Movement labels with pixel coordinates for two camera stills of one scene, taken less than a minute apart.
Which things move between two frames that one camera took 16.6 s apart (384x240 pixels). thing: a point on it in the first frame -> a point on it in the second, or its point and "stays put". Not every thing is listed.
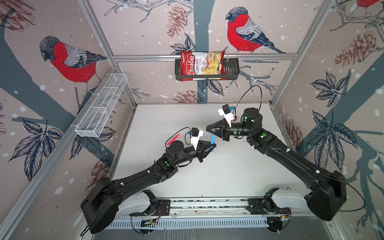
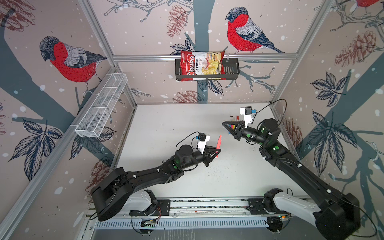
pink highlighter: [173, 139] -> [218, 144]
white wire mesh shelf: [102, 105] stays put
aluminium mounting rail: [209, 208] stays put
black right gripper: [223, 131] -> [237, 134]
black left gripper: [201, 147] -> [207, 153]
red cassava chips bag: [198, 63] stays put
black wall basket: [232, 72] stays put
